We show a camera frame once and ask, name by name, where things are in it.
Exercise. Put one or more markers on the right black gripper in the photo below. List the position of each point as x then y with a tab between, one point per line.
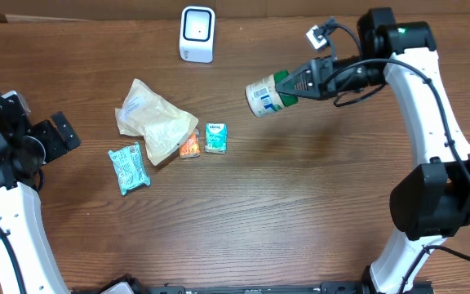
318	90

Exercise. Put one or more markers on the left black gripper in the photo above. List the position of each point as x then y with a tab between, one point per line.
45	140

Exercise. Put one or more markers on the green lid jar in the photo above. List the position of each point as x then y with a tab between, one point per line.
263	99

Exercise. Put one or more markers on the teal wipes packet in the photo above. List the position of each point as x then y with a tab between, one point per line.
129	168

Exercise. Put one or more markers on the beige snack bag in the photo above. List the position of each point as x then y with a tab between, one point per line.
163	126

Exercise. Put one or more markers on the teal tissue pack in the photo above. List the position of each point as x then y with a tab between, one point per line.
216	138

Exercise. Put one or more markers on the orange small packet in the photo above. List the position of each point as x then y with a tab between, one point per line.
191	148

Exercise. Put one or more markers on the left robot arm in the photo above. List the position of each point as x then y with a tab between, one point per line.
27	264

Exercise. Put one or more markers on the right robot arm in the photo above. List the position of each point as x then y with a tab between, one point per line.
433	202

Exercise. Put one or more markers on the white barcode scanner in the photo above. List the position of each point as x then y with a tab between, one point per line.
197	34

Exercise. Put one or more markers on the cardboard backboard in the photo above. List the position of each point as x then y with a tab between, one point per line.
16	10

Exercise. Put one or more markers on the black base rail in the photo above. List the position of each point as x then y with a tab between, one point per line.
339	287

